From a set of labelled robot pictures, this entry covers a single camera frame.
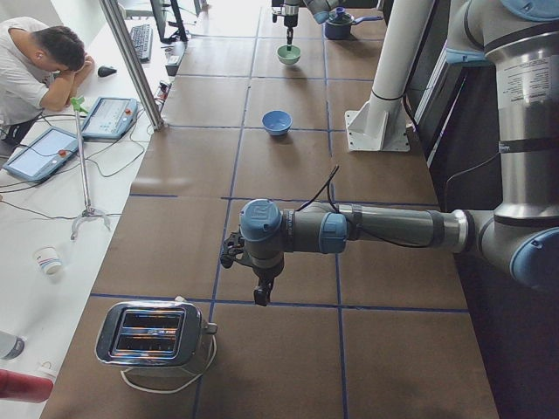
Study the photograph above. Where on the grey bottle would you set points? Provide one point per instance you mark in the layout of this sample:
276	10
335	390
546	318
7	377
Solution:
11	346

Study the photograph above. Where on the aluminium frame post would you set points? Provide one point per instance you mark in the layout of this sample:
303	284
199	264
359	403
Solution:
116	23

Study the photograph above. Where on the green bowl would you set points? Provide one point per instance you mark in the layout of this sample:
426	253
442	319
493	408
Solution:
288	54

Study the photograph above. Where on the metal reacher grabber tool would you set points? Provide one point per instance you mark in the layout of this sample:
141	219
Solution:
89	213

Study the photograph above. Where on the teach pendant tablet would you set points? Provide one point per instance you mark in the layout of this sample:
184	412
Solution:
44	156
109	119

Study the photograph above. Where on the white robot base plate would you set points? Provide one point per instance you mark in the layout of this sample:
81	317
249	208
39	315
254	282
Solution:
377	128

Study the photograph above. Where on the black keyboard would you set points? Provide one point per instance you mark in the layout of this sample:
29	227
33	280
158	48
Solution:
141	38

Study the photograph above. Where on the brown paper table cover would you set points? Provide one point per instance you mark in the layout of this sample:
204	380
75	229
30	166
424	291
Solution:
377	332

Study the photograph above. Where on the silver toaster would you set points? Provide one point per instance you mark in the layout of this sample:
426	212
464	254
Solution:
156	338

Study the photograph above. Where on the red bottle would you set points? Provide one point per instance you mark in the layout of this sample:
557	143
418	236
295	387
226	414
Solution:
24	387

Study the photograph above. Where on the blue bowl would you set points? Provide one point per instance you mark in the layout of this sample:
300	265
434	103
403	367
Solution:
277	122

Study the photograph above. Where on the blue saucepan with lid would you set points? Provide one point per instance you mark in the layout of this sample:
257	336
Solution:
340	23

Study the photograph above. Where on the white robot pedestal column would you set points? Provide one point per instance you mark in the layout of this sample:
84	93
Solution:
405	30

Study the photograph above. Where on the paper cup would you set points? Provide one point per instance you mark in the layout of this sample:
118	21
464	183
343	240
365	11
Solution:
49	263

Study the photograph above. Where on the far teach pendant tablet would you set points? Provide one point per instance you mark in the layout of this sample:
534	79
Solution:
109	119

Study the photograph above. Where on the black computer mouse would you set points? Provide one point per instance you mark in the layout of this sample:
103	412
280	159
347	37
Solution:
105	71

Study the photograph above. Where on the seated man in white shirt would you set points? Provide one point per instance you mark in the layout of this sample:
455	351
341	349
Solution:
42	68

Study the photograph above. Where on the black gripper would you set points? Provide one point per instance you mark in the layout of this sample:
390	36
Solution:
288	18
265	275

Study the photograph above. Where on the black monitor stand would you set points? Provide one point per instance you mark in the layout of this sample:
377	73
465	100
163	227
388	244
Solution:
169	21

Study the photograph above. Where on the near teach pendant tablet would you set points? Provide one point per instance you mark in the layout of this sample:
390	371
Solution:
44	156

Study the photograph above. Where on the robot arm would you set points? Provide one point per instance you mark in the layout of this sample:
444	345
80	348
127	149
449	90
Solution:
319	9
519	236

